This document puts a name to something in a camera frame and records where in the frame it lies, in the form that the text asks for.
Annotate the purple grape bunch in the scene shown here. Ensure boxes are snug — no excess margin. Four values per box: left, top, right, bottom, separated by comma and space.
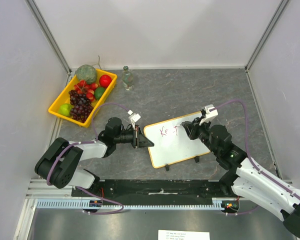
68, 90, 93, 123

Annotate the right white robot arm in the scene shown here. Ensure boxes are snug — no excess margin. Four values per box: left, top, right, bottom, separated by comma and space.
181, 117, 300, 239

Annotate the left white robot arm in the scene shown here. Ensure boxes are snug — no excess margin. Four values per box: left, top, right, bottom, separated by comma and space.
34, 117, 155, 197

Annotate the light green apple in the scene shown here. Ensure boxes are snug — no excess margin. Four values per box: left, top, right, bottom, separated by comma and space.
58, 103, 73, 117

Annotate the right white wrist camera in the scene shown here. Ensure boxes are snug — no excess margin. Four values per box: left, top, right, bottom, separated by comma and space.
199, 104, 218, 126

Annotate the grey slotted cable duct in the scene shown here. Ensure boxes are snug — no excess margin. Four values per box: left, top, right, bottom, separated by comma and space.
36, 198, 226, 211

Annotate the wood framed whiteboard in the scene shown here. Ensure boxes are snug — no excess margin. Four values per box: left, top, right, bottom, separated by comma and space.
143, 111, 210, 169

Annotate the red strawberry cluster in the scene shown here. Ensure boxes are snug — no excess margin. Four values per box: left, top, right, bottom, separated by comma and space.
74, 80, 98, 102

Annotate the clear glass bottle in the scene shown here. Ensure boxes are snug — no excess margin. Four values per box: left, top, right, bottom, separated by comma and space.
121, 66, 134, 91

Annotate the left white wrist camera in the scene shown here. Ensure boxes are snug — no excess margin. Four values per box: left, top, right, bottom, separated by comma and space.
127, 110, 141, 128

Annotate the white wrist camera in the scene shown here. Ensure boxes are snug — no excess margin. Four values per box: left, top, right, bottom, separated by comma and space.
127, 110, 141, 128
199, 104, 218, 126

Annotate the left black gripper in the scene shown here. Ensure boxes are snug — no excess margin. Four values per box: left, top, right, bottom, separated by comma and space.
114, 125, 154, 149

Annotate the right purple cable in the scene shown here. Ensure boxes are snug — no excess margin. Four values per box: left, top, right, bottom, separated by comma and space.
214, 98, 300, 216

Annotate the red apple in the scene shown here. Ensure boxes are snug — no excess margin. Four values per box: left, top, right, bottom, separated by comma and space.
99, 74, 112, 89

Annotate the green melon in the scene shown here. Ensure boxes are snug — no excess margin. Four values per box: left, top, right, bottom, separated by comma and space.
75, 64, 98, 84

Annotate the yellow plastic tray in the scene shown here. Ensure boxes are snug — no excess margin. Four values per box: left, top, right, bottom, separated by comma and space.
48, 69, 118, 128

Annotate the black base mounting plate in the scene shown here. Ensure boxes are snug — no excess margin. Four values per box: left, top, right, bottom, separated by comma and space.
87, 179, 236, 198

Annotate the dark green lime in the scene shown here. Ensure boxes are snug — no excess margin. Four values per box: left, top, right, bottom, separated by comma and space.
94, 86, 106, 100

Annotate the white paper label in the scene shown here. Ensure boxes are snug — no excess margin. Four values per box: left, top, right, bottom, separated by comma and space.
157, 230, 210, 240

